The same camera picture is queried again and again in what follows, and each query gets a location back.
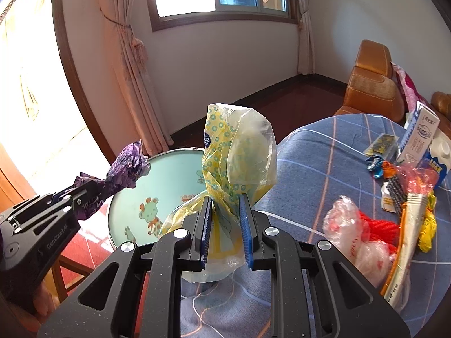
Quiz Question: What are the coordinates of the long white paper packet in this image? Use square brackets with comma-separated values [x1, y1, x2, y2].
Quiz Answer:
[381, 190, 434, 310]

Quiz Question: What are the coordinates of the clear bag red print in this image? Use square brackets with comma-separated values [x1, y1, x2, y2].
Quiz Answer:
[322, 195, 395, 289]

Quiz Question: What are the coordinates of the red plastic bag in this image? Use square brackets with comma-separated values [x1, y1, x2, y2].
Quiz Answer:
[359, 209, 402, 250]

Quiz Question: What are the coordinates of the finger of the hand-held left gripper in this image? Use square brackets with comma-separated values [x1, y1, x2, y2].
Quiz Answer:
[61, 187, 101, 219]
[46, 182, 98, 203]

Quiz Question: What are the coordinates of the pink floral cloth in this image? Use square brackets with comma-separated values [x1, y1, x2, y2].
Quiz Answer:
[391, 61, 428, 113]

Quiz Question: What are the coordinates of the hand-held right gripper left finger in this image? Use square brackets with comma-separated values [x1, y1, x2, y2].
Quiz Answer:
[37, 195, 214, 338]

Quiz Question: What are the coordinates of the yellow patterned plastic bag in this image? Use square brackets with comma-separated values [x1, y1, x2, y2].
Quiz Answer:
[160, 103, 278, 284]

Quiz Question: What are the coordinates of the narrow pink curtain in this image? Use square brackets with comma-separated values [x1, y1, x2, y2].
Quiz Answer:
[289, 0, 316, 76]

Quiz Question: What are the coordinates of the blue carton white cap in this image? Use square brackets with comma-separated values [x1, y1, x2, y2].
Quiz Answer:
[421, 137, 451, 187]

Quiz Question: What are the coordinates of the curtain tieback tassel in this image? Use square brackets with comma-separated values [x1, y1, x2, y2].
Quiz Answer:
[102, 10, 147, 65]

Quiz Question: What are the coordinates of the black white packet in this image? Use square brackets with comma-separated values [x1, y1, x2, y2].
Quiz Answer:
[381, 178, 406, 214]

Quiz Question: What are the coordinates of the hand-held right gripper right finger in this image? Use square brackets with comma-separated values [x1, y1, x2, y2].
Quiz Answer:
[239, 194, 411, 338]

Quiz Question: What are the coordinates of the blue candy wrapper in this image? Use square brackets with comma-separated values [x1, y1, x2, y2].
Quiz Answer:
[366, 157, 386, 178]

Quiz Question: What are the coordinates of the yellow foil wrapper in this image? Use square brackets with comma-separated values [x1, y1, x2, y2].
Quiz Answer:
[417, 190, 437, 252]

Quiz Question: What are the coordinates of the purple foil wrapper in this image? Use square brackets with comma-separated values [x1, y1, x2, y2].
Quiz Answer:
[72, 140, 151, 221]

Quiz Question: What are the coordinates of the black gold long wrapper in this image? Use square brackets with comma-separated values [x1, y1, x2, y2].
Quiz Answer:
[364, 133, 400, 159]

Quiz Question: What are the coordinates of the orange leather armchair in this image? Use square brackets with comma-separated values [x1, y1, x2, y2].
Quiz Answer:
[333, 39, 406, 124]

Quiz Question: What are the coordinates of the pink curtain with tieback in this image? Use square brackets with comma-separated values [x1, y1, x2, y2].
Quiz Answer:
[95, 0, 173, 155]

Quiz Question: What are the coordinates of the tall white carton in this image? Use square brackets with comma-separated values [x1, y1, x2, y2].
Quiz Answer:
[396, 100, 441, 164]

